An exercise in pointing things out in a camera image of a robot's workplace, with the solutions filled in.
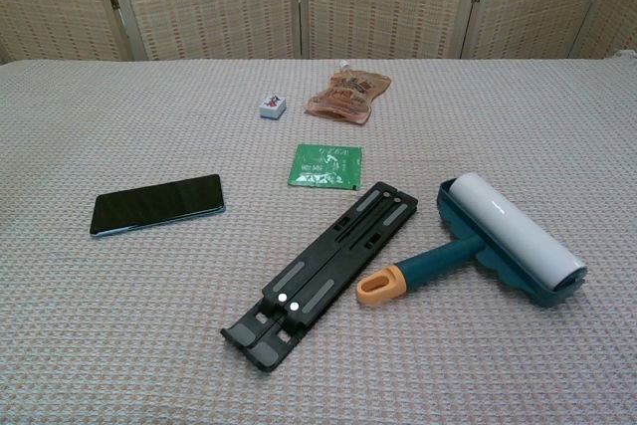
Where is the black smartphone with blue edge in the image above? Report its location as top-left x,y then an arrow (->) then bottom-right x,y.
89,173 -> 227,237

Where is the green foil sachet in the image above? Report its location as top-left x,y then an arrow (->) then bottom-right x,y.
287,143 -> 364,192

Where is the black folding laptop stand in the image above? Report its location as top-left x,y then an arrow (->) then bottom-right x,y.
220,181 -> 420,373

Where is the white mahjong tile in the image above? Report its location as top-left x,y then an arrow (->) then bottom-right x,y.
258,93 -> 289,120

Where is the orange spouted drink pouch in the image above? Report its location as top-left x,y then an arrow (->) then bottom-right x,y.
304,60 -> 392,126

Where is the woven folding screen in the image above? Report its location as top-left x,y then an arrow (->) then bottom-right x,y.
0,0 -> 637,66

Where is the beige waffle-weave tablecloth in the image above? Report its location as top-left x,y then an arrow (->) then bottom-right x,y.
0,49 -> 637,425

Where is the teal lint roller orange handle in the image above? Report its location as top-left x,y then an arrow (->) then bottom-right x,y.
355,171 -> 589,311

